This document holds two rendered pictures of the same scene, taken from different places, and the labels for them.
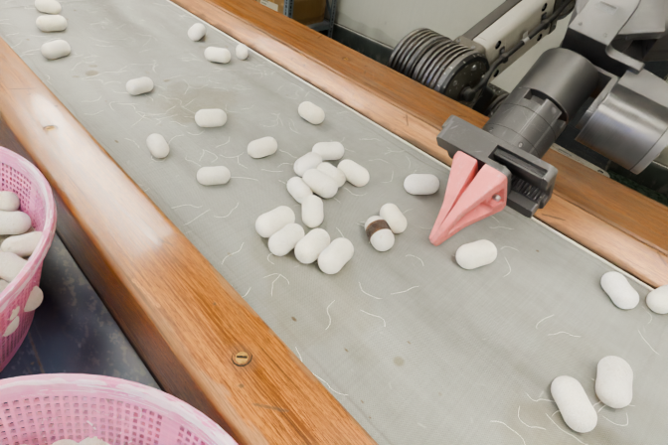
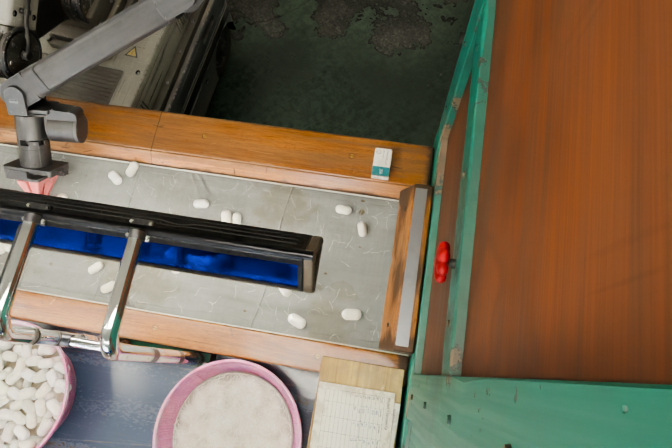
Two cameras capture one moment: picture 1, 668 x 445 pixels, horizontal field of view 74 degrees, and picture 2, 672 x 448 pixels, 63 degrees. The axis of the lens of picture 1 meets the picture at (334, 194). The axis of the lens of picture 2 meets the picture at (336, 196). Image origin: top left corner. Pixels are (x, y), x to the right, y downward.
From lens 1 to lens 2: 100 cm
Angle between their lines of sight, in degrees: 36
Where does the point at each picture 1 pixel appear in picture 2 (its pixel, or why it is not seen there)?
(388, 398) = (52, 277)
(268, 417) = (18, 309)
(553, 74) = (22, 131)
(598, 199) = (99, 129)
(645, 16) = (30, 96)
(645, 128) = (66, 136)
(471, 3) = not seen: outside the picture
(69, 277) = not seen: outside the picture
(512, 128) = (26, 161)
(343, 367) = (35, 278)
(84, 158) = not seen: outside the picture
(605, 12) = (15, 103)
